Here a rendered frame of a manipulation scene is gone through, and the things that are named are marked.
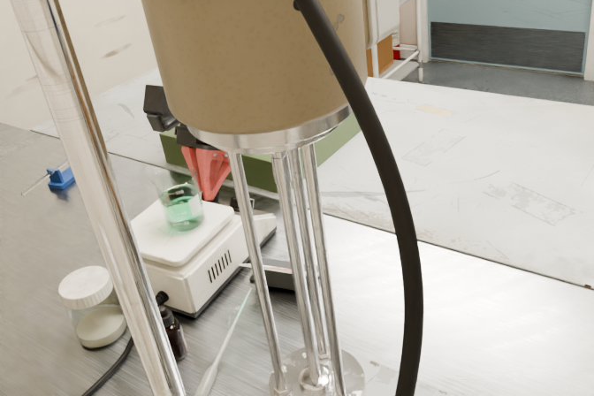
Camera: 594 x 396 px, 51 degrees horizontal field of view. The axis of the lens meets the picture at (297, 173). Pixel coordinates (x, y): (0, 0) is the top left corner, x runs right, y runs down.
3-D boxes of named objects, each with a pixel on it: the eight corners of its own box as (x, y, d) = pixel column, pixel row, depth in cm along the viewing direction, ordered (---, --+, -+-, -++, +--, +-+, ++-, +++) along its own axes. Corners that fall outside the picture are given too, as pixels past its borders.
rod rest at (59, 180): (84, 160, 117) (79, 144, 115) (98, 162, 116) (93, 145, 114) (48, 188, 109) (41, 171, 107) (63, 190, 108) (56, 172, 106)
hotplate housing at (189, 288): (209, 213, 95) (198, 169, 91) (280, 230, 89) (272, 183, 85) (106, 307, 79) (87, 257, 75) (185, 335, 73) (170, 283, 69)
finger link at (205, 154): (199, 203, 84) (207, 134, 83) (168, 194, 89) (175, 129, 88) (237, 202, 89) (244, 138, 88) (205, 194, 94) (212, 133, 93)
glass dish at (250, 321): (279, 307, 75) (277, 293, 74) (261, 339, 71) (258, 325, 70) (239, 300, 77) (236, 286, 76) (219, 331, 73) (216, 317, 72)
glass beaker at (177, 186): (213, 213, 80) (201, 158, 76) (203, 238, 75) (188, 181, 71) (169, 215, 81) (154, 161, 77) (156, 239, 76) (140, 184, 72)
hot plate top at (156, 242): (167, 197, 86) (166, 192, 85) (238, 213, 80) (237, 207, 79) (105, 247, 77) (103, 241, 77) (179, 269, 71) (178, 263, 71)
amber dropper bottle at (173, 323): (183, 363, 69) (169, 317, 66) (158, 362, 70) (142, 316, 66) (191, 343, 72) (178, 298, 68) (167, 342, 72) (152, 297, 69)
